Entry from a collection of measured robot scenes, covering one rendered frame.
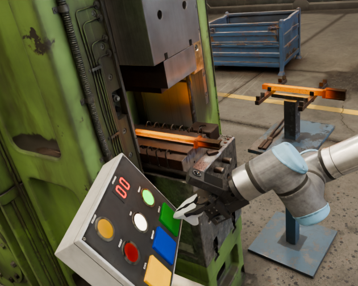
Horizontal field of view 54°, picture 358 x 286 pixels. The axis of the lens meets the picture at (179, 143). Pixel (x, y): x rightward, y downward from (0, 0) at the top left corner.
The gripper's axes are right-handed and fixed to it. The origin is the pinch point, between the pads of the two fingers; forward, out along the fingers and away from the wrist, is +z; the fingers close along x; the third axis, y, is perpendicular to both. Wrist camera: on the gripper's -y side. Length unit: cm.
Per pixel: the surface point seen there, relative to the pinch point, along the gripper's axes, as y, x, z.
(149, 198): -8.2, -0.1, 2.6
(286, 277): 108, 64, 18
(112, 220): -16.3, -16.4, 3.0
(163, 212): -2.4, -0.5, 2.3
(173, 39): -34, 42, -19
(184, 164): 5.2, 36.9, 5.6
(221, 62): 75, 434, 45
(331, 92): 31, 79, -52
